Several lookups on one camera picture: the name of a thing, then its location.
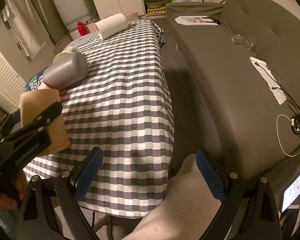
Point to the white washing machine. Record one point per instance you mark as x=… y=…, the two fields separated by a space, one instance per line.
x=73 y=11

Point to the grey-green sofa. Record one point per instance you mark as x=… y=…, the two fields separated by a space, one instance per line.
x=253 y=129

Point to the red bottle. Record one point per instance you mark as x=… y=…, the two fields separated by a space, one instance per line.
x=82 y=29

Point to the pink cup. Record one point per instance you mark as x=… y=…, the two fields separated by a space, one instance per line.
x=43 y=86

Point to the clear plastic wrapper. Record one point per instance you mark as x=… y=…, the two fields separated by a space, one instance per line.
x=248 y=42

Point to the white towel hanging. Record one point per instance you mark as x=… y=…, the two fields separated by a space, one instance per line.
x=27 y=26

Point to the white paper sheet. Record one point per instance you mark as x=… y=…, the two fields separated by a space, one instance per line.
x=272 y=83

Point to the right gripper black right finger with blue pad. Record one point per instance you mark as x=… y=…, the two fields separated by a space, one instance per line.
x=248 y=209

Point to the brown paper cup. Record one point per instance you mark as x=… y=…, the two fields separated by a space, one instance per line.
x=44 y=105

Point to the grey plastic cup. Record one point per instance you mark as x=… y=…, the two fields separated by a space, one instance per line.
x=66 y=72

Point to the green label bottle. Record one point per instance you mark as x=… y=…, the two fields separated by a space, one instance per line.
x=35 y=81

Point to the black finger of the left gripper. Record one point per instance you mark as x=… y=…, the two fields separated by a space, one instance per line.
x=39 y=123

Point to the cream paper cup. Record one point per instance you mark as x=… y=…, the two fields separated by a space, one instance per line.
x=65 y=55

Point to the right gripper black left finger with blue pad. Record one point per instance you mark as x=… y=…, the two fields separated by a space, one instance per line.
x=37 y=219

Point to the smartphone lit screen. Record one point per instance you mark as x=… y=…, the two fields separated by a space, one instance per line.
x=290 y=193

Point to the checkered tablecloth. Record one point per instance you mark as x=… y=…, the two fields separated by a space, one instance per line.
x=123 y=107

